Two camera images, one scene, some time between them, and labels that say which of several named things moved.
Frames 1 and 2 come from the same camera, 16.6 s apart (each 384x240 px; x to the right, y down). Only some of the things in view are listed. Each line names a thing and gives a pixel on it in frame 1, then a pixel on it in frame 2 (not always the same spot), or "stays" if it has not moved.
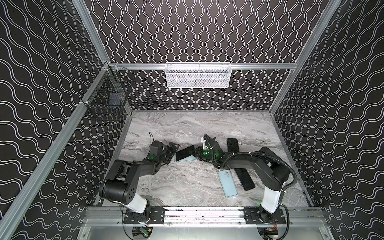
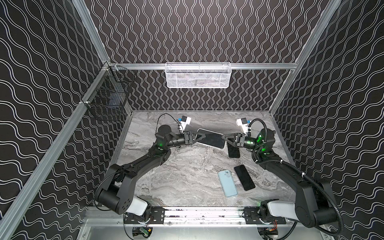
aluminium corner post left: (84, 16) stays
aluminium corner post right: (330, 11) stays
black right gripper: (197, 153) → (237, 140)
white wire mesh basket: (198, 75) stays
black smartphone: (247, 181) stays
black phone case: (232, 144) stays
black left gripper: (167, 151) → (186, 139)
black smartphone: (184, 153) → (212, 138)
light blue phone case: (189, 159) → (212, 138)
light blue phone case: (228, 183) stays
